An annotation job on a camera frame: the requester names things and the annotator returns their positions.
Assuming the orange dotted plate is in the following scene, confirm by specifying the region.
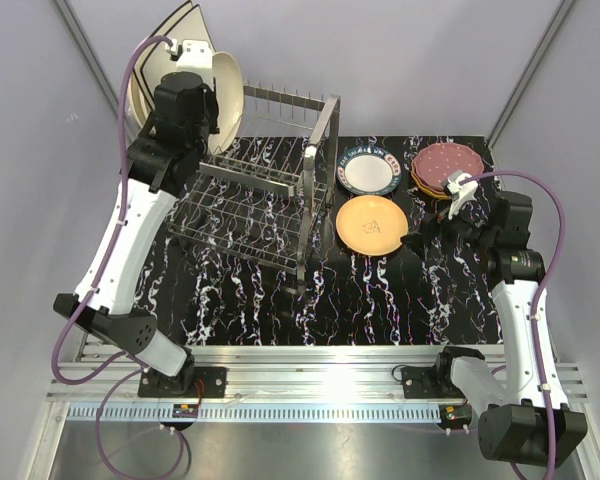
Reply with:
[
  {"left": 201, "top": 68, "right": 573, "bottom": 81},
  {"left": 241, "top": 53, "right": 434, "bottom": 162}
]
[{"left": 418, "top": 184, "right": 451, "bottom": 200}]

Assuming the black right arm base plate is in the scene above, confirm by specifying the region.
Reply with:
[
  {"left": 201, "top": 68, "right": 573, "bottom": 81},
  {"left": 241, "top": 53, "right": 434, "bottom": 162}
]
[{"left": 400, "top": 366, "right": 464, "bottom": 399}]

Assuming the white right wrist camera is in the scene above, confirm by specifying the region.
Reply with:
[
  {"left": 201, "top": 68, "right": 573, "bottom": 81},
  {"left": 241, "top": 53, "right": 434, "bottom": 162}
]
[{"left": 443, "top": 170, "right": 478, "bottom": 220}]

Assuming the aluminium frame post left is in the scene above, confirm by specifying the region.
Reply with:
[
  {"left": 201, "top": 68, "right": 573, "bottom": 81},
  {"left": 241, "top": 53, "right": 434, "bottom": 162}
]
[{"left": 50, "top": 0, "right": 119, "bottom": 117}]

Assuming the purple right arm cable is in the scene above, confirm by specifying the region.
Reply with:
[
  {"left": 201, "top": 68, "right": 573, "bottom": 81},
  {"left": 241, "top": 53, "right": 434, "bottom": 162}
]
[{"left": 459, "top": 169, "right": 567, "bottom": 480}]

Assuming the aluminium frame post right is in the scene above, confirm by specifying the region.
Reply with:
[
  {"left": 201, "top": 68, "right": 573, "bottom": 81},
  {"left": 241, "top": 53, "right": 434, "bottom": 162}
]
[{"left": 487, "top": 0, "right": 578, "bottom": 149}]

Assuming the white round plate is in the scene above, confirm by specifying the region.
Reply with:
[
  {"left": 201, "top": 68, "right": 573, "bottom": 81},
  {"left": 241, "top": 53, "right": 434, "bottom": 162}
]
[{"left": 208, "top": 52, "right": 244, "bottom": 154}]

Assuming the slotted cable duct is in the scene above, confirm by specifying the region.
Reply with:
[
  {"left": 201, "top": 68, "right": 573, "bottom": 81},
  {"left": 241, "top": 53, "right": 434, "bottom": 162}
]
[{"left": 67, "top": 401, "right": 441, "bottom": 424}]

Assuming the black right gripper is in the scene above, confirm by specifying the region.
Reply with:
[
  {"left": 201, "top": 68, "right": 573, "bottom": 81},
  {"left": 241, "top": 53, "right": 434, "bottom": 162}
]
[{"left": 400, "top": 193, "right": 497, "bottom": 263}]

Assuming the pink dotted plate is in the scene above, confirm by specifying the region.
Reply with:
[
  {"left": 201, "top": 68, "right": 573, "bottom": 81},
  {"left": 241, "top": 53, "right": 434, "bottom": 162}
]
[
  {"left": 412, "top": 142, "right": 484, "bottom": 191},
  {"left": 411, "top": 172, "right": 449, "bottom": 199}
]

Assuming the aluminium frame post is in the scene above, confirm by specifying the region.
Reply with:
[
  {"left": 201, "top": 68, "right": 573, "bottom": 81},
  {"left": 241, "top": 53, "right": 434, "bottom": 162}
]
[
  {"left": 487, "top": 0, "right": 578, "bottom": 149},
  {"left": 50, "top": 0, "right": 119, "bottom": 117}
]

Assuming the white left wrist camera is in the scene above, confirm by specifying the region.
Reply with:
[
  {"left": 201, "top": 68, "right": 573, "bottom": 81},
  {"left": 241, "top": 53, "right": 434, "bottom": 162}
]
[{"left": 165, "top": 38, "right": 214, "bottom": 85}]

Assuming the yellow round plate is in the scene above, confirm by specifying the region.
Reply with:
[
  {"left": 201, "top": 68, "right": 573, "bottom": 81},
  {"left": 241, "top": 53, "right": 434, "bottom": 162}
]
[{"left": 336, "top": 195, "right": 409, "bottom": 256}]

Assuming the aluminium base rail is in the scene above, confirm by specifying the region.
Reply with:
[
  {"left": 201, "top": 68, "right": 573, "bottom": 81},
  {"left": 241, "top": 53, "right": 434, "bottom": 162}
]
[{"left": 45, "top": 342, "right": 588, "bottom": 404}]

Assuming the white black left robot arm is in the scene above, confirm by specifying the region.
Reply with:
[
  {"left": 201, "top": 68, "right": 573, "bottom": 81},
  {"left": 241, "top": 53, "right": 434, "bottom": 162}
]
[{"left": 53, "top": 72, "right": 219, "bottom": 397}]

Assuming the cream square plate black rim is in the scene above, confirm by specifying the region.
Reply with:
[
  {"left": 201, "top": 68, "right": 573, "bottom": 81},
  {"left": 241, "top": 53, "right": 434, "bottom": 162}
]
[{"left": 134, "top": 1, "right": 215, "bottom": 107}]

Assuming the white plate teal rim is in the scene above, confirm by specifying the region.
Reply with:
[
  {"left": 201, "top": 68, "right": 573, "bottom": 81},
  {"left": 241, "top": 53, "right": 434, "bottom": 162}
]
[{"left": 336, "top": 146, "right": 402, "bottom": 196}]

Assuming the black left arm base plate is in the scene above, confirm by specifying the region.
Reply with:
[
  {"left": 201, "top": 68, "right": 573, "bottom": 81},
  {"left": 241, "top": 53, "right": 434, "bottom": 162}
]
[{"left": 137, "top": 366, "right": 228, "bottom": 399}]

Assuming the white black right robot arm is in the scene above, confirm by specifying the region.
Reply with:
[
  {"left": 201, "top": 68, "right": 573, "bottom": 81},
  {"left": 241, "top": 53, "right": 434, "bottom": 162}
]
[{"left": 392, "top": 192, "right": 588, "bottom": 476}]

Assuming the stainless steel dish rack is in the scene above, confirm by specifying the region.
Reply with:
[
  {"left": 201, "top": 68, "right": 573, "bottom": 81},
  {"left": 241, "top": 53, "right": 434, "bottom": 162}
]
[{"left": 166, "top": 84, "right": 341, "bottom": 288}]

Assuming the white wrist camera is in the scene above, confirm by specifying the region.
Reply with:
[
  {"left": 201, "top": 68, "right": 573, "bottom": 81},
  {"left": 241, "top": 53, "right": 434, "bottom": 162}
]
[
  {"left": 165, "top": 38, "right": 214, "bottom": 85},
  {"left": 443, "top": 170, "right": 478, "bottom": 220}
]

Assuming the pink dotted plate front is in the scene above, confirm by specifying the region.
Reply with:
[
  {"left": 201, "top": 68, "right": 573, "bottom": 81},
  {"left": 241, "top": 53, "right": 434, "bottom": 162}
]
[{"left": 411, "top": 172, "right": 449, "bottom": 199}]

